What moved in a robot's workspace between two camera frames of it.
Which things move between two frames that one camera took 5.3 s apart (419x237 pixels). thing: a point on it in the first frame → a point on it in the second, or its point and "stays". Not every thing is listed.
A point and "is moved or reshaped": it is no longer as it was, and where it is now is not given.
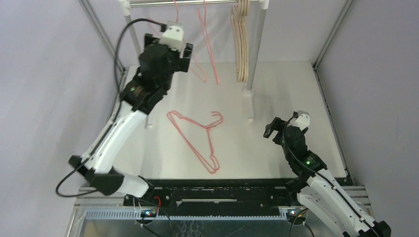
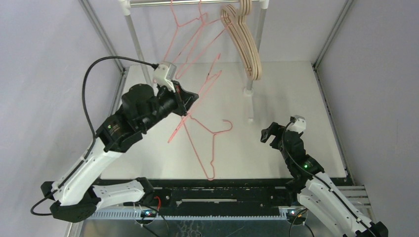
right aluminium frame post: x=344 y=9 stays
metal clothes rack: x=126 y=5 stays
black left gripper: x=184 y=61 → x=187 y=98
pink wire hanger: x=206 y=37 → x=203 y=23
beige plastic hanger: x=235 y=22 is moved or reshaped
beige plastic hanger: x=239 y=68 → x=234 y=19
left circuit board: x=148 y=213 stays
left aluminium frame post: x=107 y=42 stays
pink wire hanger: x=214 y=161 → x=199 y=95
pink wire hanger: x=156 y=29 → x=178 y=25
